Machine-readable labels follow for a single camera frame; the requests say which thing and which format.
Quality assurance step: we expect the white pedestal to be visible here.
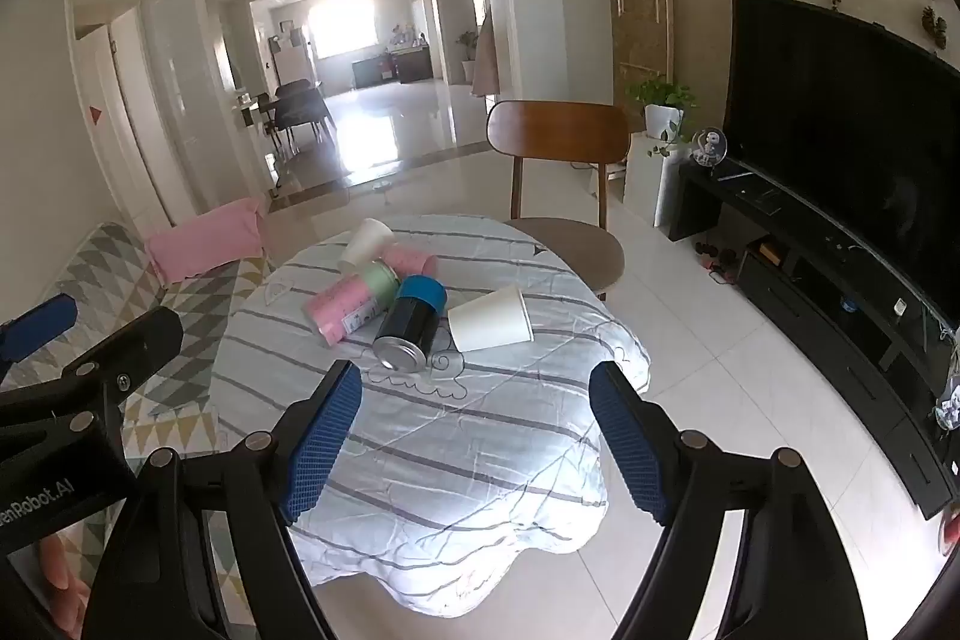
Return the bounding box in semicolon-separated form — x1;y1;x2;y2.
624;131;695;229

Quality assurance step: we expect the person's left hand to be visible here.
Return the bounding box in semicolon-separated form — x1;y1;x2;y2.
34;527;95;622

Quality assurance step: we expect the small white paper cup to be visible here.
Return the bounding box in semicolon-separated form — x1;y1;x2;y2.
337;218;395;275

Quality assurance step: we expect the dining table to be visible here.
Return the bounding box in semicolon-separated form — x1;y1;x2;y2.
232;91;280;133

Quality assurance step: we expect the pink can with green lid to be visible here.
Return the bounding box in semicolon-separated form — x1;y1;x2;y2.
302;259;400;348

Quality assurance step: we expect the glass snow globe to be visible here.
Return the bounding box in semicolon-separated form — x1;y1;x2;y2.
690;128;728;170

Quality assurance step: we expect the wooden chair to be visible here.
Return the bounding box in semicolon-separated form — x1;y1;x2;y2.
486;100;631;304

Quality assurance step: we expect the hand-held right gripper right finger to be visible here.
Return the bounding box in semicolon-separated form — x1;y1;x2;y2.
589;360;890;640

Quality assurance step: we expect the dark dining chair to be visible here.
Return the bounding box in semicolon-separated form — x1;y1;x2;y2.
271;79;337;148

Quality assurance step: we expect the white refrigerator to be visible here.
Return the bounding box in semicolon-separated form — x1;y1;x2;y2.
268;34;314;88

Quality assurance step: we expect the triangle patterned sofa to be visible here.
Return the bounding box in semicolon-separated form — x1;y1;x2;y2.
0;222;280;640

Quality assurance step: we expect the dark wooden cabinet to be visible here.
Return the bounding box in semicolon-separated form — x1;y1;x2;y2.
352;47;433;88

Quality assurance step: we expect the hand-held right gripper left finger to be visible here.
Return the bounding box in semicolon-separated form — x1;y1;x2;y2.
79;359;365;640

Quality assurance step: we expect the large white paper cup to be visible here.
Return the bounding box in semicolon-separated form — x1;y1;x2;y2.
448;284;535;354

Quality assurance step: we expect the white door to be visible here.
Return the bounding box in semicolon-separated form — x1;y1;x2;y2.
75;6;188;223

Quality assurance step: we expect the striped white tablecloth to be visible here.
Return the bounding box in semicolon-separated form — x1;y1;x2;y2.
210;214;652;615

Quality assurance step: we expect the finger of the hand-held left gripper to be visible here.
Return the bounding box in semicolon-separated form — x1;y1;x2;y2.
0;293;80;365
0;308;185;453

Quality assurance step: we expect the black can with blue lid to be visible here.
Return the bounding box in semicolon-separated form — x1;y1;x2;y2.
373;275;449;373

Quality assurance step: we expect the large black television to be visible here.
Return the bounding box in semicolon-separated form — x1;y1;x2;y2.
729;0;960;341

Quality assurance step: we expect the potted green plant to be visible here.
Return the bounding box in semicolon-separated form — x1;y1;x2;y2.
626;76;698;159

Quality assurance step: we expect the black television stand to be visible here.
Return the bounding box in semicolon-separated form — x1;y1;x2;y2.
670;160;960;521

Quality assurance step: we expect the pink cylinder can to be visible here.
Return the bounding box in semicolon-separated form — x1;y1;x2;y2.
382;242;440;281

